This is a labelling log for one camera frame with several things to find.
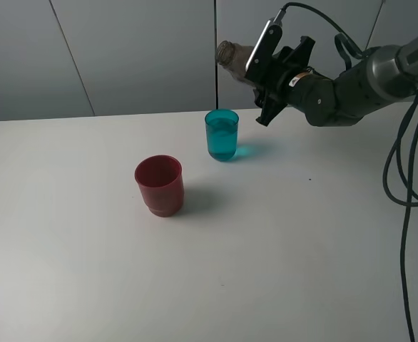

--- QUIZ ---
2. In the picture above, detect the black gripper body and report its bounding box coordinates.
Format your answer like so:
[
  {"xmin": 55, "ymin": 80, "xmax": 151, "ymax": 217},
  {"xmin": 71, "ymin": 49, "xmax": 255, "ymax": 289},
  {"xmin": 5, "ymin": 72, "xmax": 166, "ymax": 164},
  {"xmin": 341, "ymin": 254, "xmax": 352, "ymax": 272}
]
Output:
[{"xmin": 254, "ymin": 61, "xmax": 311, "ymax": 107}]

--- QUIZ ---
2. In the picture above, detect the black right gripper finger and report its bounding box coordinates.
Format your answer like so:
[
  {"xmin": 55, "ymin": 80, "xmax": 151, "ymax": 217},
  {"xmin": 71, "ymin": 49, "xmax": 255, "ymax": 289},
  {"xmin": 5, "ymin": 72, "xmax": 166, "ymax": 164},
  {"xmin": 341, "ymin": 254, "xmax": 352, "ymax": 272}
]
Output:
[{"xmin": 273, "ymin": 36, "xmax": 315, "ymax": 71}]

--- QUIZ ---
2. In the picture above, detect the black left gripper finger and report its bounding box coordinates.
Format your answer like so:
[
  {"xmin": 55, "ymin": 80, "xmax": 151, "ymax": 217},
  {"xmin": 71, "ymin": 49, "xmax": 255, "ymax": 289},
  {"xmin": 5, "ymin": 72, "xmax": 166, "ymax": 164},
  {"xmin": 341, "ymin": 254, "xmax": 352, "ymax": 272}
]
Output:
[{"xmin": 255, "ymin": 96, "xmax": 287, "ymax": 127}]

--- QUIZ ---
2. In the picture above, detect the teal transparent plastic cup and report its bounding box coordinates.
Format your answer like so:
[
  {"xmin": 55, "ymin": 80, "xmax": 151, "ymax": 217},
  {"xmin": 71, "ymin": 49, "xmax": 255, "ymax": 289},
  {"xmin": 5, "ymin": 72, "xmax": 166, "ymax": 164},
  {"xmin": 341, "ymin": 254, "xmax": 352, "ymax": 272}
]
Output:
[{"xmin": 205, "ymin": 109, "xmax": 239, "ymax": 162}]

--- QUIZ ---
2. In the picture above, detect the smoky transparent water bottle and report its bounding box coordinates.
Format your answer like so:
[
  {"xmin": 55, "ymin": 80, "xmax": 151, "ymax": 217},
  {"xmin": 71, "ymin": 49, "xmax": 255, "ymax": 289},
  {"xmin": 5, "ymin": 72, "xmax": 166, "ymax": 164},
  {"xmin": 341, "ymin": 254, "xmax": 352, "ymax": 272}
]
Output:
[{"xmin": 215, "ymin": 41, "xmax": 255, "ymax": 88}]

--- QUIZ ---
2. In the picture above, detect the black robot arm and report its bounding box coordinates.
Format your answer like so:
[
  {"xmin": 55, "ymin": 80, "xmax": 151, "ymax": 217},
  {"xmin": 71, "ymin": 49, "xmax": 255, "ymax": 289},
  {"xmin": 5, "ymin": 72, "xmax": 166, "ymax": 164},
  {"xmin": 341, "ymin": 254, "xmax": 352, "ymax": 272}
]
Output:
[{"xmin": 245, "ymin": 25, "xmax": 418, "ymax": 127}]

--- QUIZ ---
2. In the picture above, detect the red plastic cup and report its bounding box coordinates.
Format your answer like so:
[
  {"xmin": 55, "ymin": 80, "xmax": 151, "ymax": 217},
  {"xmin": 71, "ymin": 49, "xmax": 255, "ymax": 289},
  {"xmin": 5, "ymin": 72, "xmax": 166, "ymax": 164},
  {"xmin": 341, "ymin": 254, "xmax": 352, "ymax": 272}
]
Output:
[{"xmin": 134, "ymin": 155, "xmax": 185, "ymax": 217}]

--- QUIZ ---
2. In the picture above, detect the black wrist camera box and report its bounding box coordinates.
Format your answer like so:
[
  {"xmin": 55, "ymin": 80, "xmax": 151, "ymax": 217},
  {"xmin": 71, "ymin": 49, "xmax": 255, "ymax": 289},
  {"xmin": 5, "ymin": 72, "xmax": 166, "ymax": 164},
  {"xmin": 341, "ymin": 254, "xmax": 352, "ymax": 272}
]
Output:
[{"xmin": 245, "ymin": 19, "xmax": 282, "ymax": 83}]

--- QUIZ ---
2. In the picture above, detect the black camera cable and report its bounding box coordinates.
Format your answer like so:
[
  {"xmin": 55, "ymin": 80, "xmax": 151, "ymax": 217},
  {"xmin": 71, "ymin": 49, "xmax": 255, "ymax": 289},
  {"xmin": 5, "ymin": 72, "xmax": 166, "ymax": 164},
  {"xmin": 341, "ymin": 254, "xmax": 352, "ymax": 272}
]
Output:
[{"xmin": 275, "ymin": 2, "xmax": 372, "ymax": 74}]

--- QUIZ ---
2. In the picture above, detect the black cable bundle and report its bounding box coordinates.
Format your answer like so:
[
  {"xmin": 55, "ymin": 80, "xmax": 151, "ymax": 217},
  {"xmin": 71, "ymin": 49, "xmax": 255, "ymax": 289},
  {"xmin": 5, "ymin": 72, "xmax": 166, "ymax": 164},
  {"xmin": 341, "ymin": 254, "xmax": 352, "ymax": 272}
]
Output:
[{"xmin": 382, "ymin": 76, "xmax": 418, "ymax": 342}]

